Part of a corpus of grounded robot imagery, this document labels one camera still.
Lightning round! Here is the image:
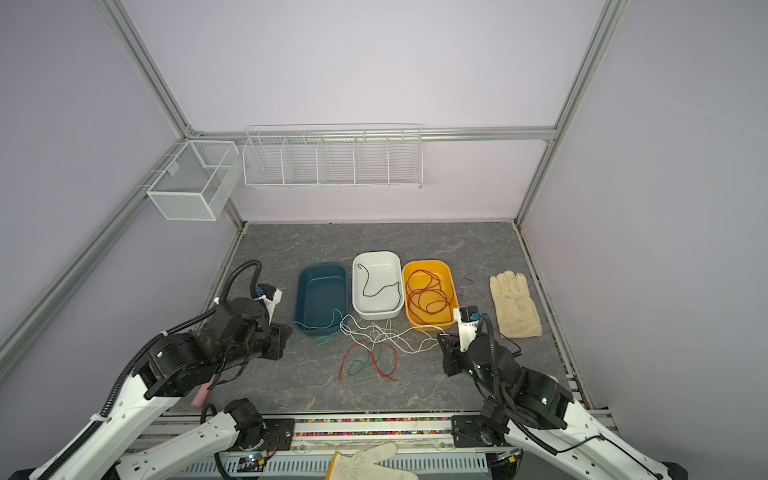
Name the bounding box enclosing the green cable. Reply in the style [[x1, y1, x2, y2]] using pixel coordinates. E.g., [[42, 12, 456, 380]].
[[292, 307, 346, 348], [356, 262, 402, 308]]

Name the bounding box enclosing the red cable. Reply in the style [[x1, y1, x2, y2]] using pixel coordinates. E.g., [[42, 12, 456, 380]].
[[405, 268, 455, 320]]

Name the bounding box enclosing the cable pile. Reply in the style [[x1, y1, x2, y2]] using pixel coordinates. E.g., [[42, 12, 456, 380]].
[[338, 313, 448, 384]]

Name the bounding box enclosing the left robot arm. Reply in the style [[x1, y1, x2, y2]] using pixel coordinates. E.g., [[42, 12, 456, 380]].
[[11, 260, 292, 479]]

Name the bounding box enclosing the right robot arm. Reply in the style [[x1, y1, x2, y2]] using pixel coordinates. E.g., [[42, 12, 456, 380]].
[[438, 306, 689, 479]]

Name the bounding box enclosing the yellow plastic bin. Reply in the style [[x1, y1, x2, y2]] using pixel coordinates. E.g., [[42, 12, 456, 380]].
[[402, 260, 459, 331]]

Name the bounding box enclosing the dark teal plastic bin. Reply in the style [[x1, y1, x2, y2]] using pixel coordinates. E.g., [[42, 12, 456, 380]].
[[294, 263, 349, 337]]

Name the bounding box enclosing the beige work glove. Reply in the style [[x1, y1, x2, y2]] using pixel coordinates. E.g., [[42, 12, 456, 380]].
[[489, 271, 543, 339]]

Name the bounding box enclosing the white plastic bin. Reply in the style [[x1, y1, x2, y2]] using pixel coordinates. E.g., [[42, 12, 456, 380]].
[[352, 251, 405, 321]]

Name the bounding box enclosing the white mesh box basket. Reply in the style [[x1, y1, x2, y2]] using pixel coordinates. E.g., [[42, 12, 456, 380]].
[[147, 140, 243, 221]]

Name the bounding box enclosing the white glove at front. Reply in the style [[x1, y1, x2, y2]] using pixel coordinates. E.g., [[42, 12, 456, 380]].
[[325, 442, 419, 480]]

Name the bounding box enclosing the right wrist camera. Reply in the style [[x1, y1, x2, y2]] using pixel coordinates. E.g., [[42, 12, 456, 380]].
[[453, 305, 481, 353]]

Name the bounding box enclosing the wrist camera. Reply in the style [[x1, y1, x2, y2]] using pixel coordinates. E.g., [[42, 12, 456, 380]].
[[453, 305, 481, 353], [255, 283, 283, 324]]

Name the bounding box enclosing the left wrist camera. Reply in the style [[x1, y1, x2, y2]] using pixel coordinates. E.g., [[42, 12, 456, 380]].
[[255, 283, 283, 324]]

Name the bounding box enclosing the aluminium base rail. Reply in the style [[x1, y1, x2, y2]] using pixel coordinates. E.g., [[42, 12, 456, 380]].
[[116, 410, 626, 457]]

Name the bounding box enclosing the white wire shelf basket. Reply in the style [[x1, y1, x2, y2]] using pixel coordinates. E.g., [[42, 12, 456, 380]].
[[242, 123, 424, 189]]

